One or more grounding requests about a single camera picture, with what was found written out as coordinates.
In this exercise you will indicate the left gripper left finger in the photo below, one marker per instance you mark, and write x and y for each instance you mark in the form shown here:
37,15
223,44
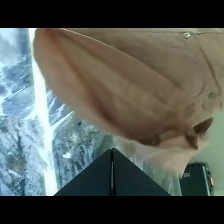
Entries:
96,180

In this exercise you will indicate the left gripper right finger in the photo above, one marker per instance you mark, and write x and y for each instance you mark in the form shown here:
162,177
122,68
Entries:
133,181

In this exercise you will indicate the pink shirt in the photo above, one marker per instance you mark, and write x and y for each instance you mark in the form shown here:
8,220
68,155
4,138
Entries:
133,83

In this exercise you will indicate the black box device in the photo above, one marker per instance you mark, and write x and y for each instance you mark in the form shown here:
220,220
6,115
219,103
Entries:
196,180

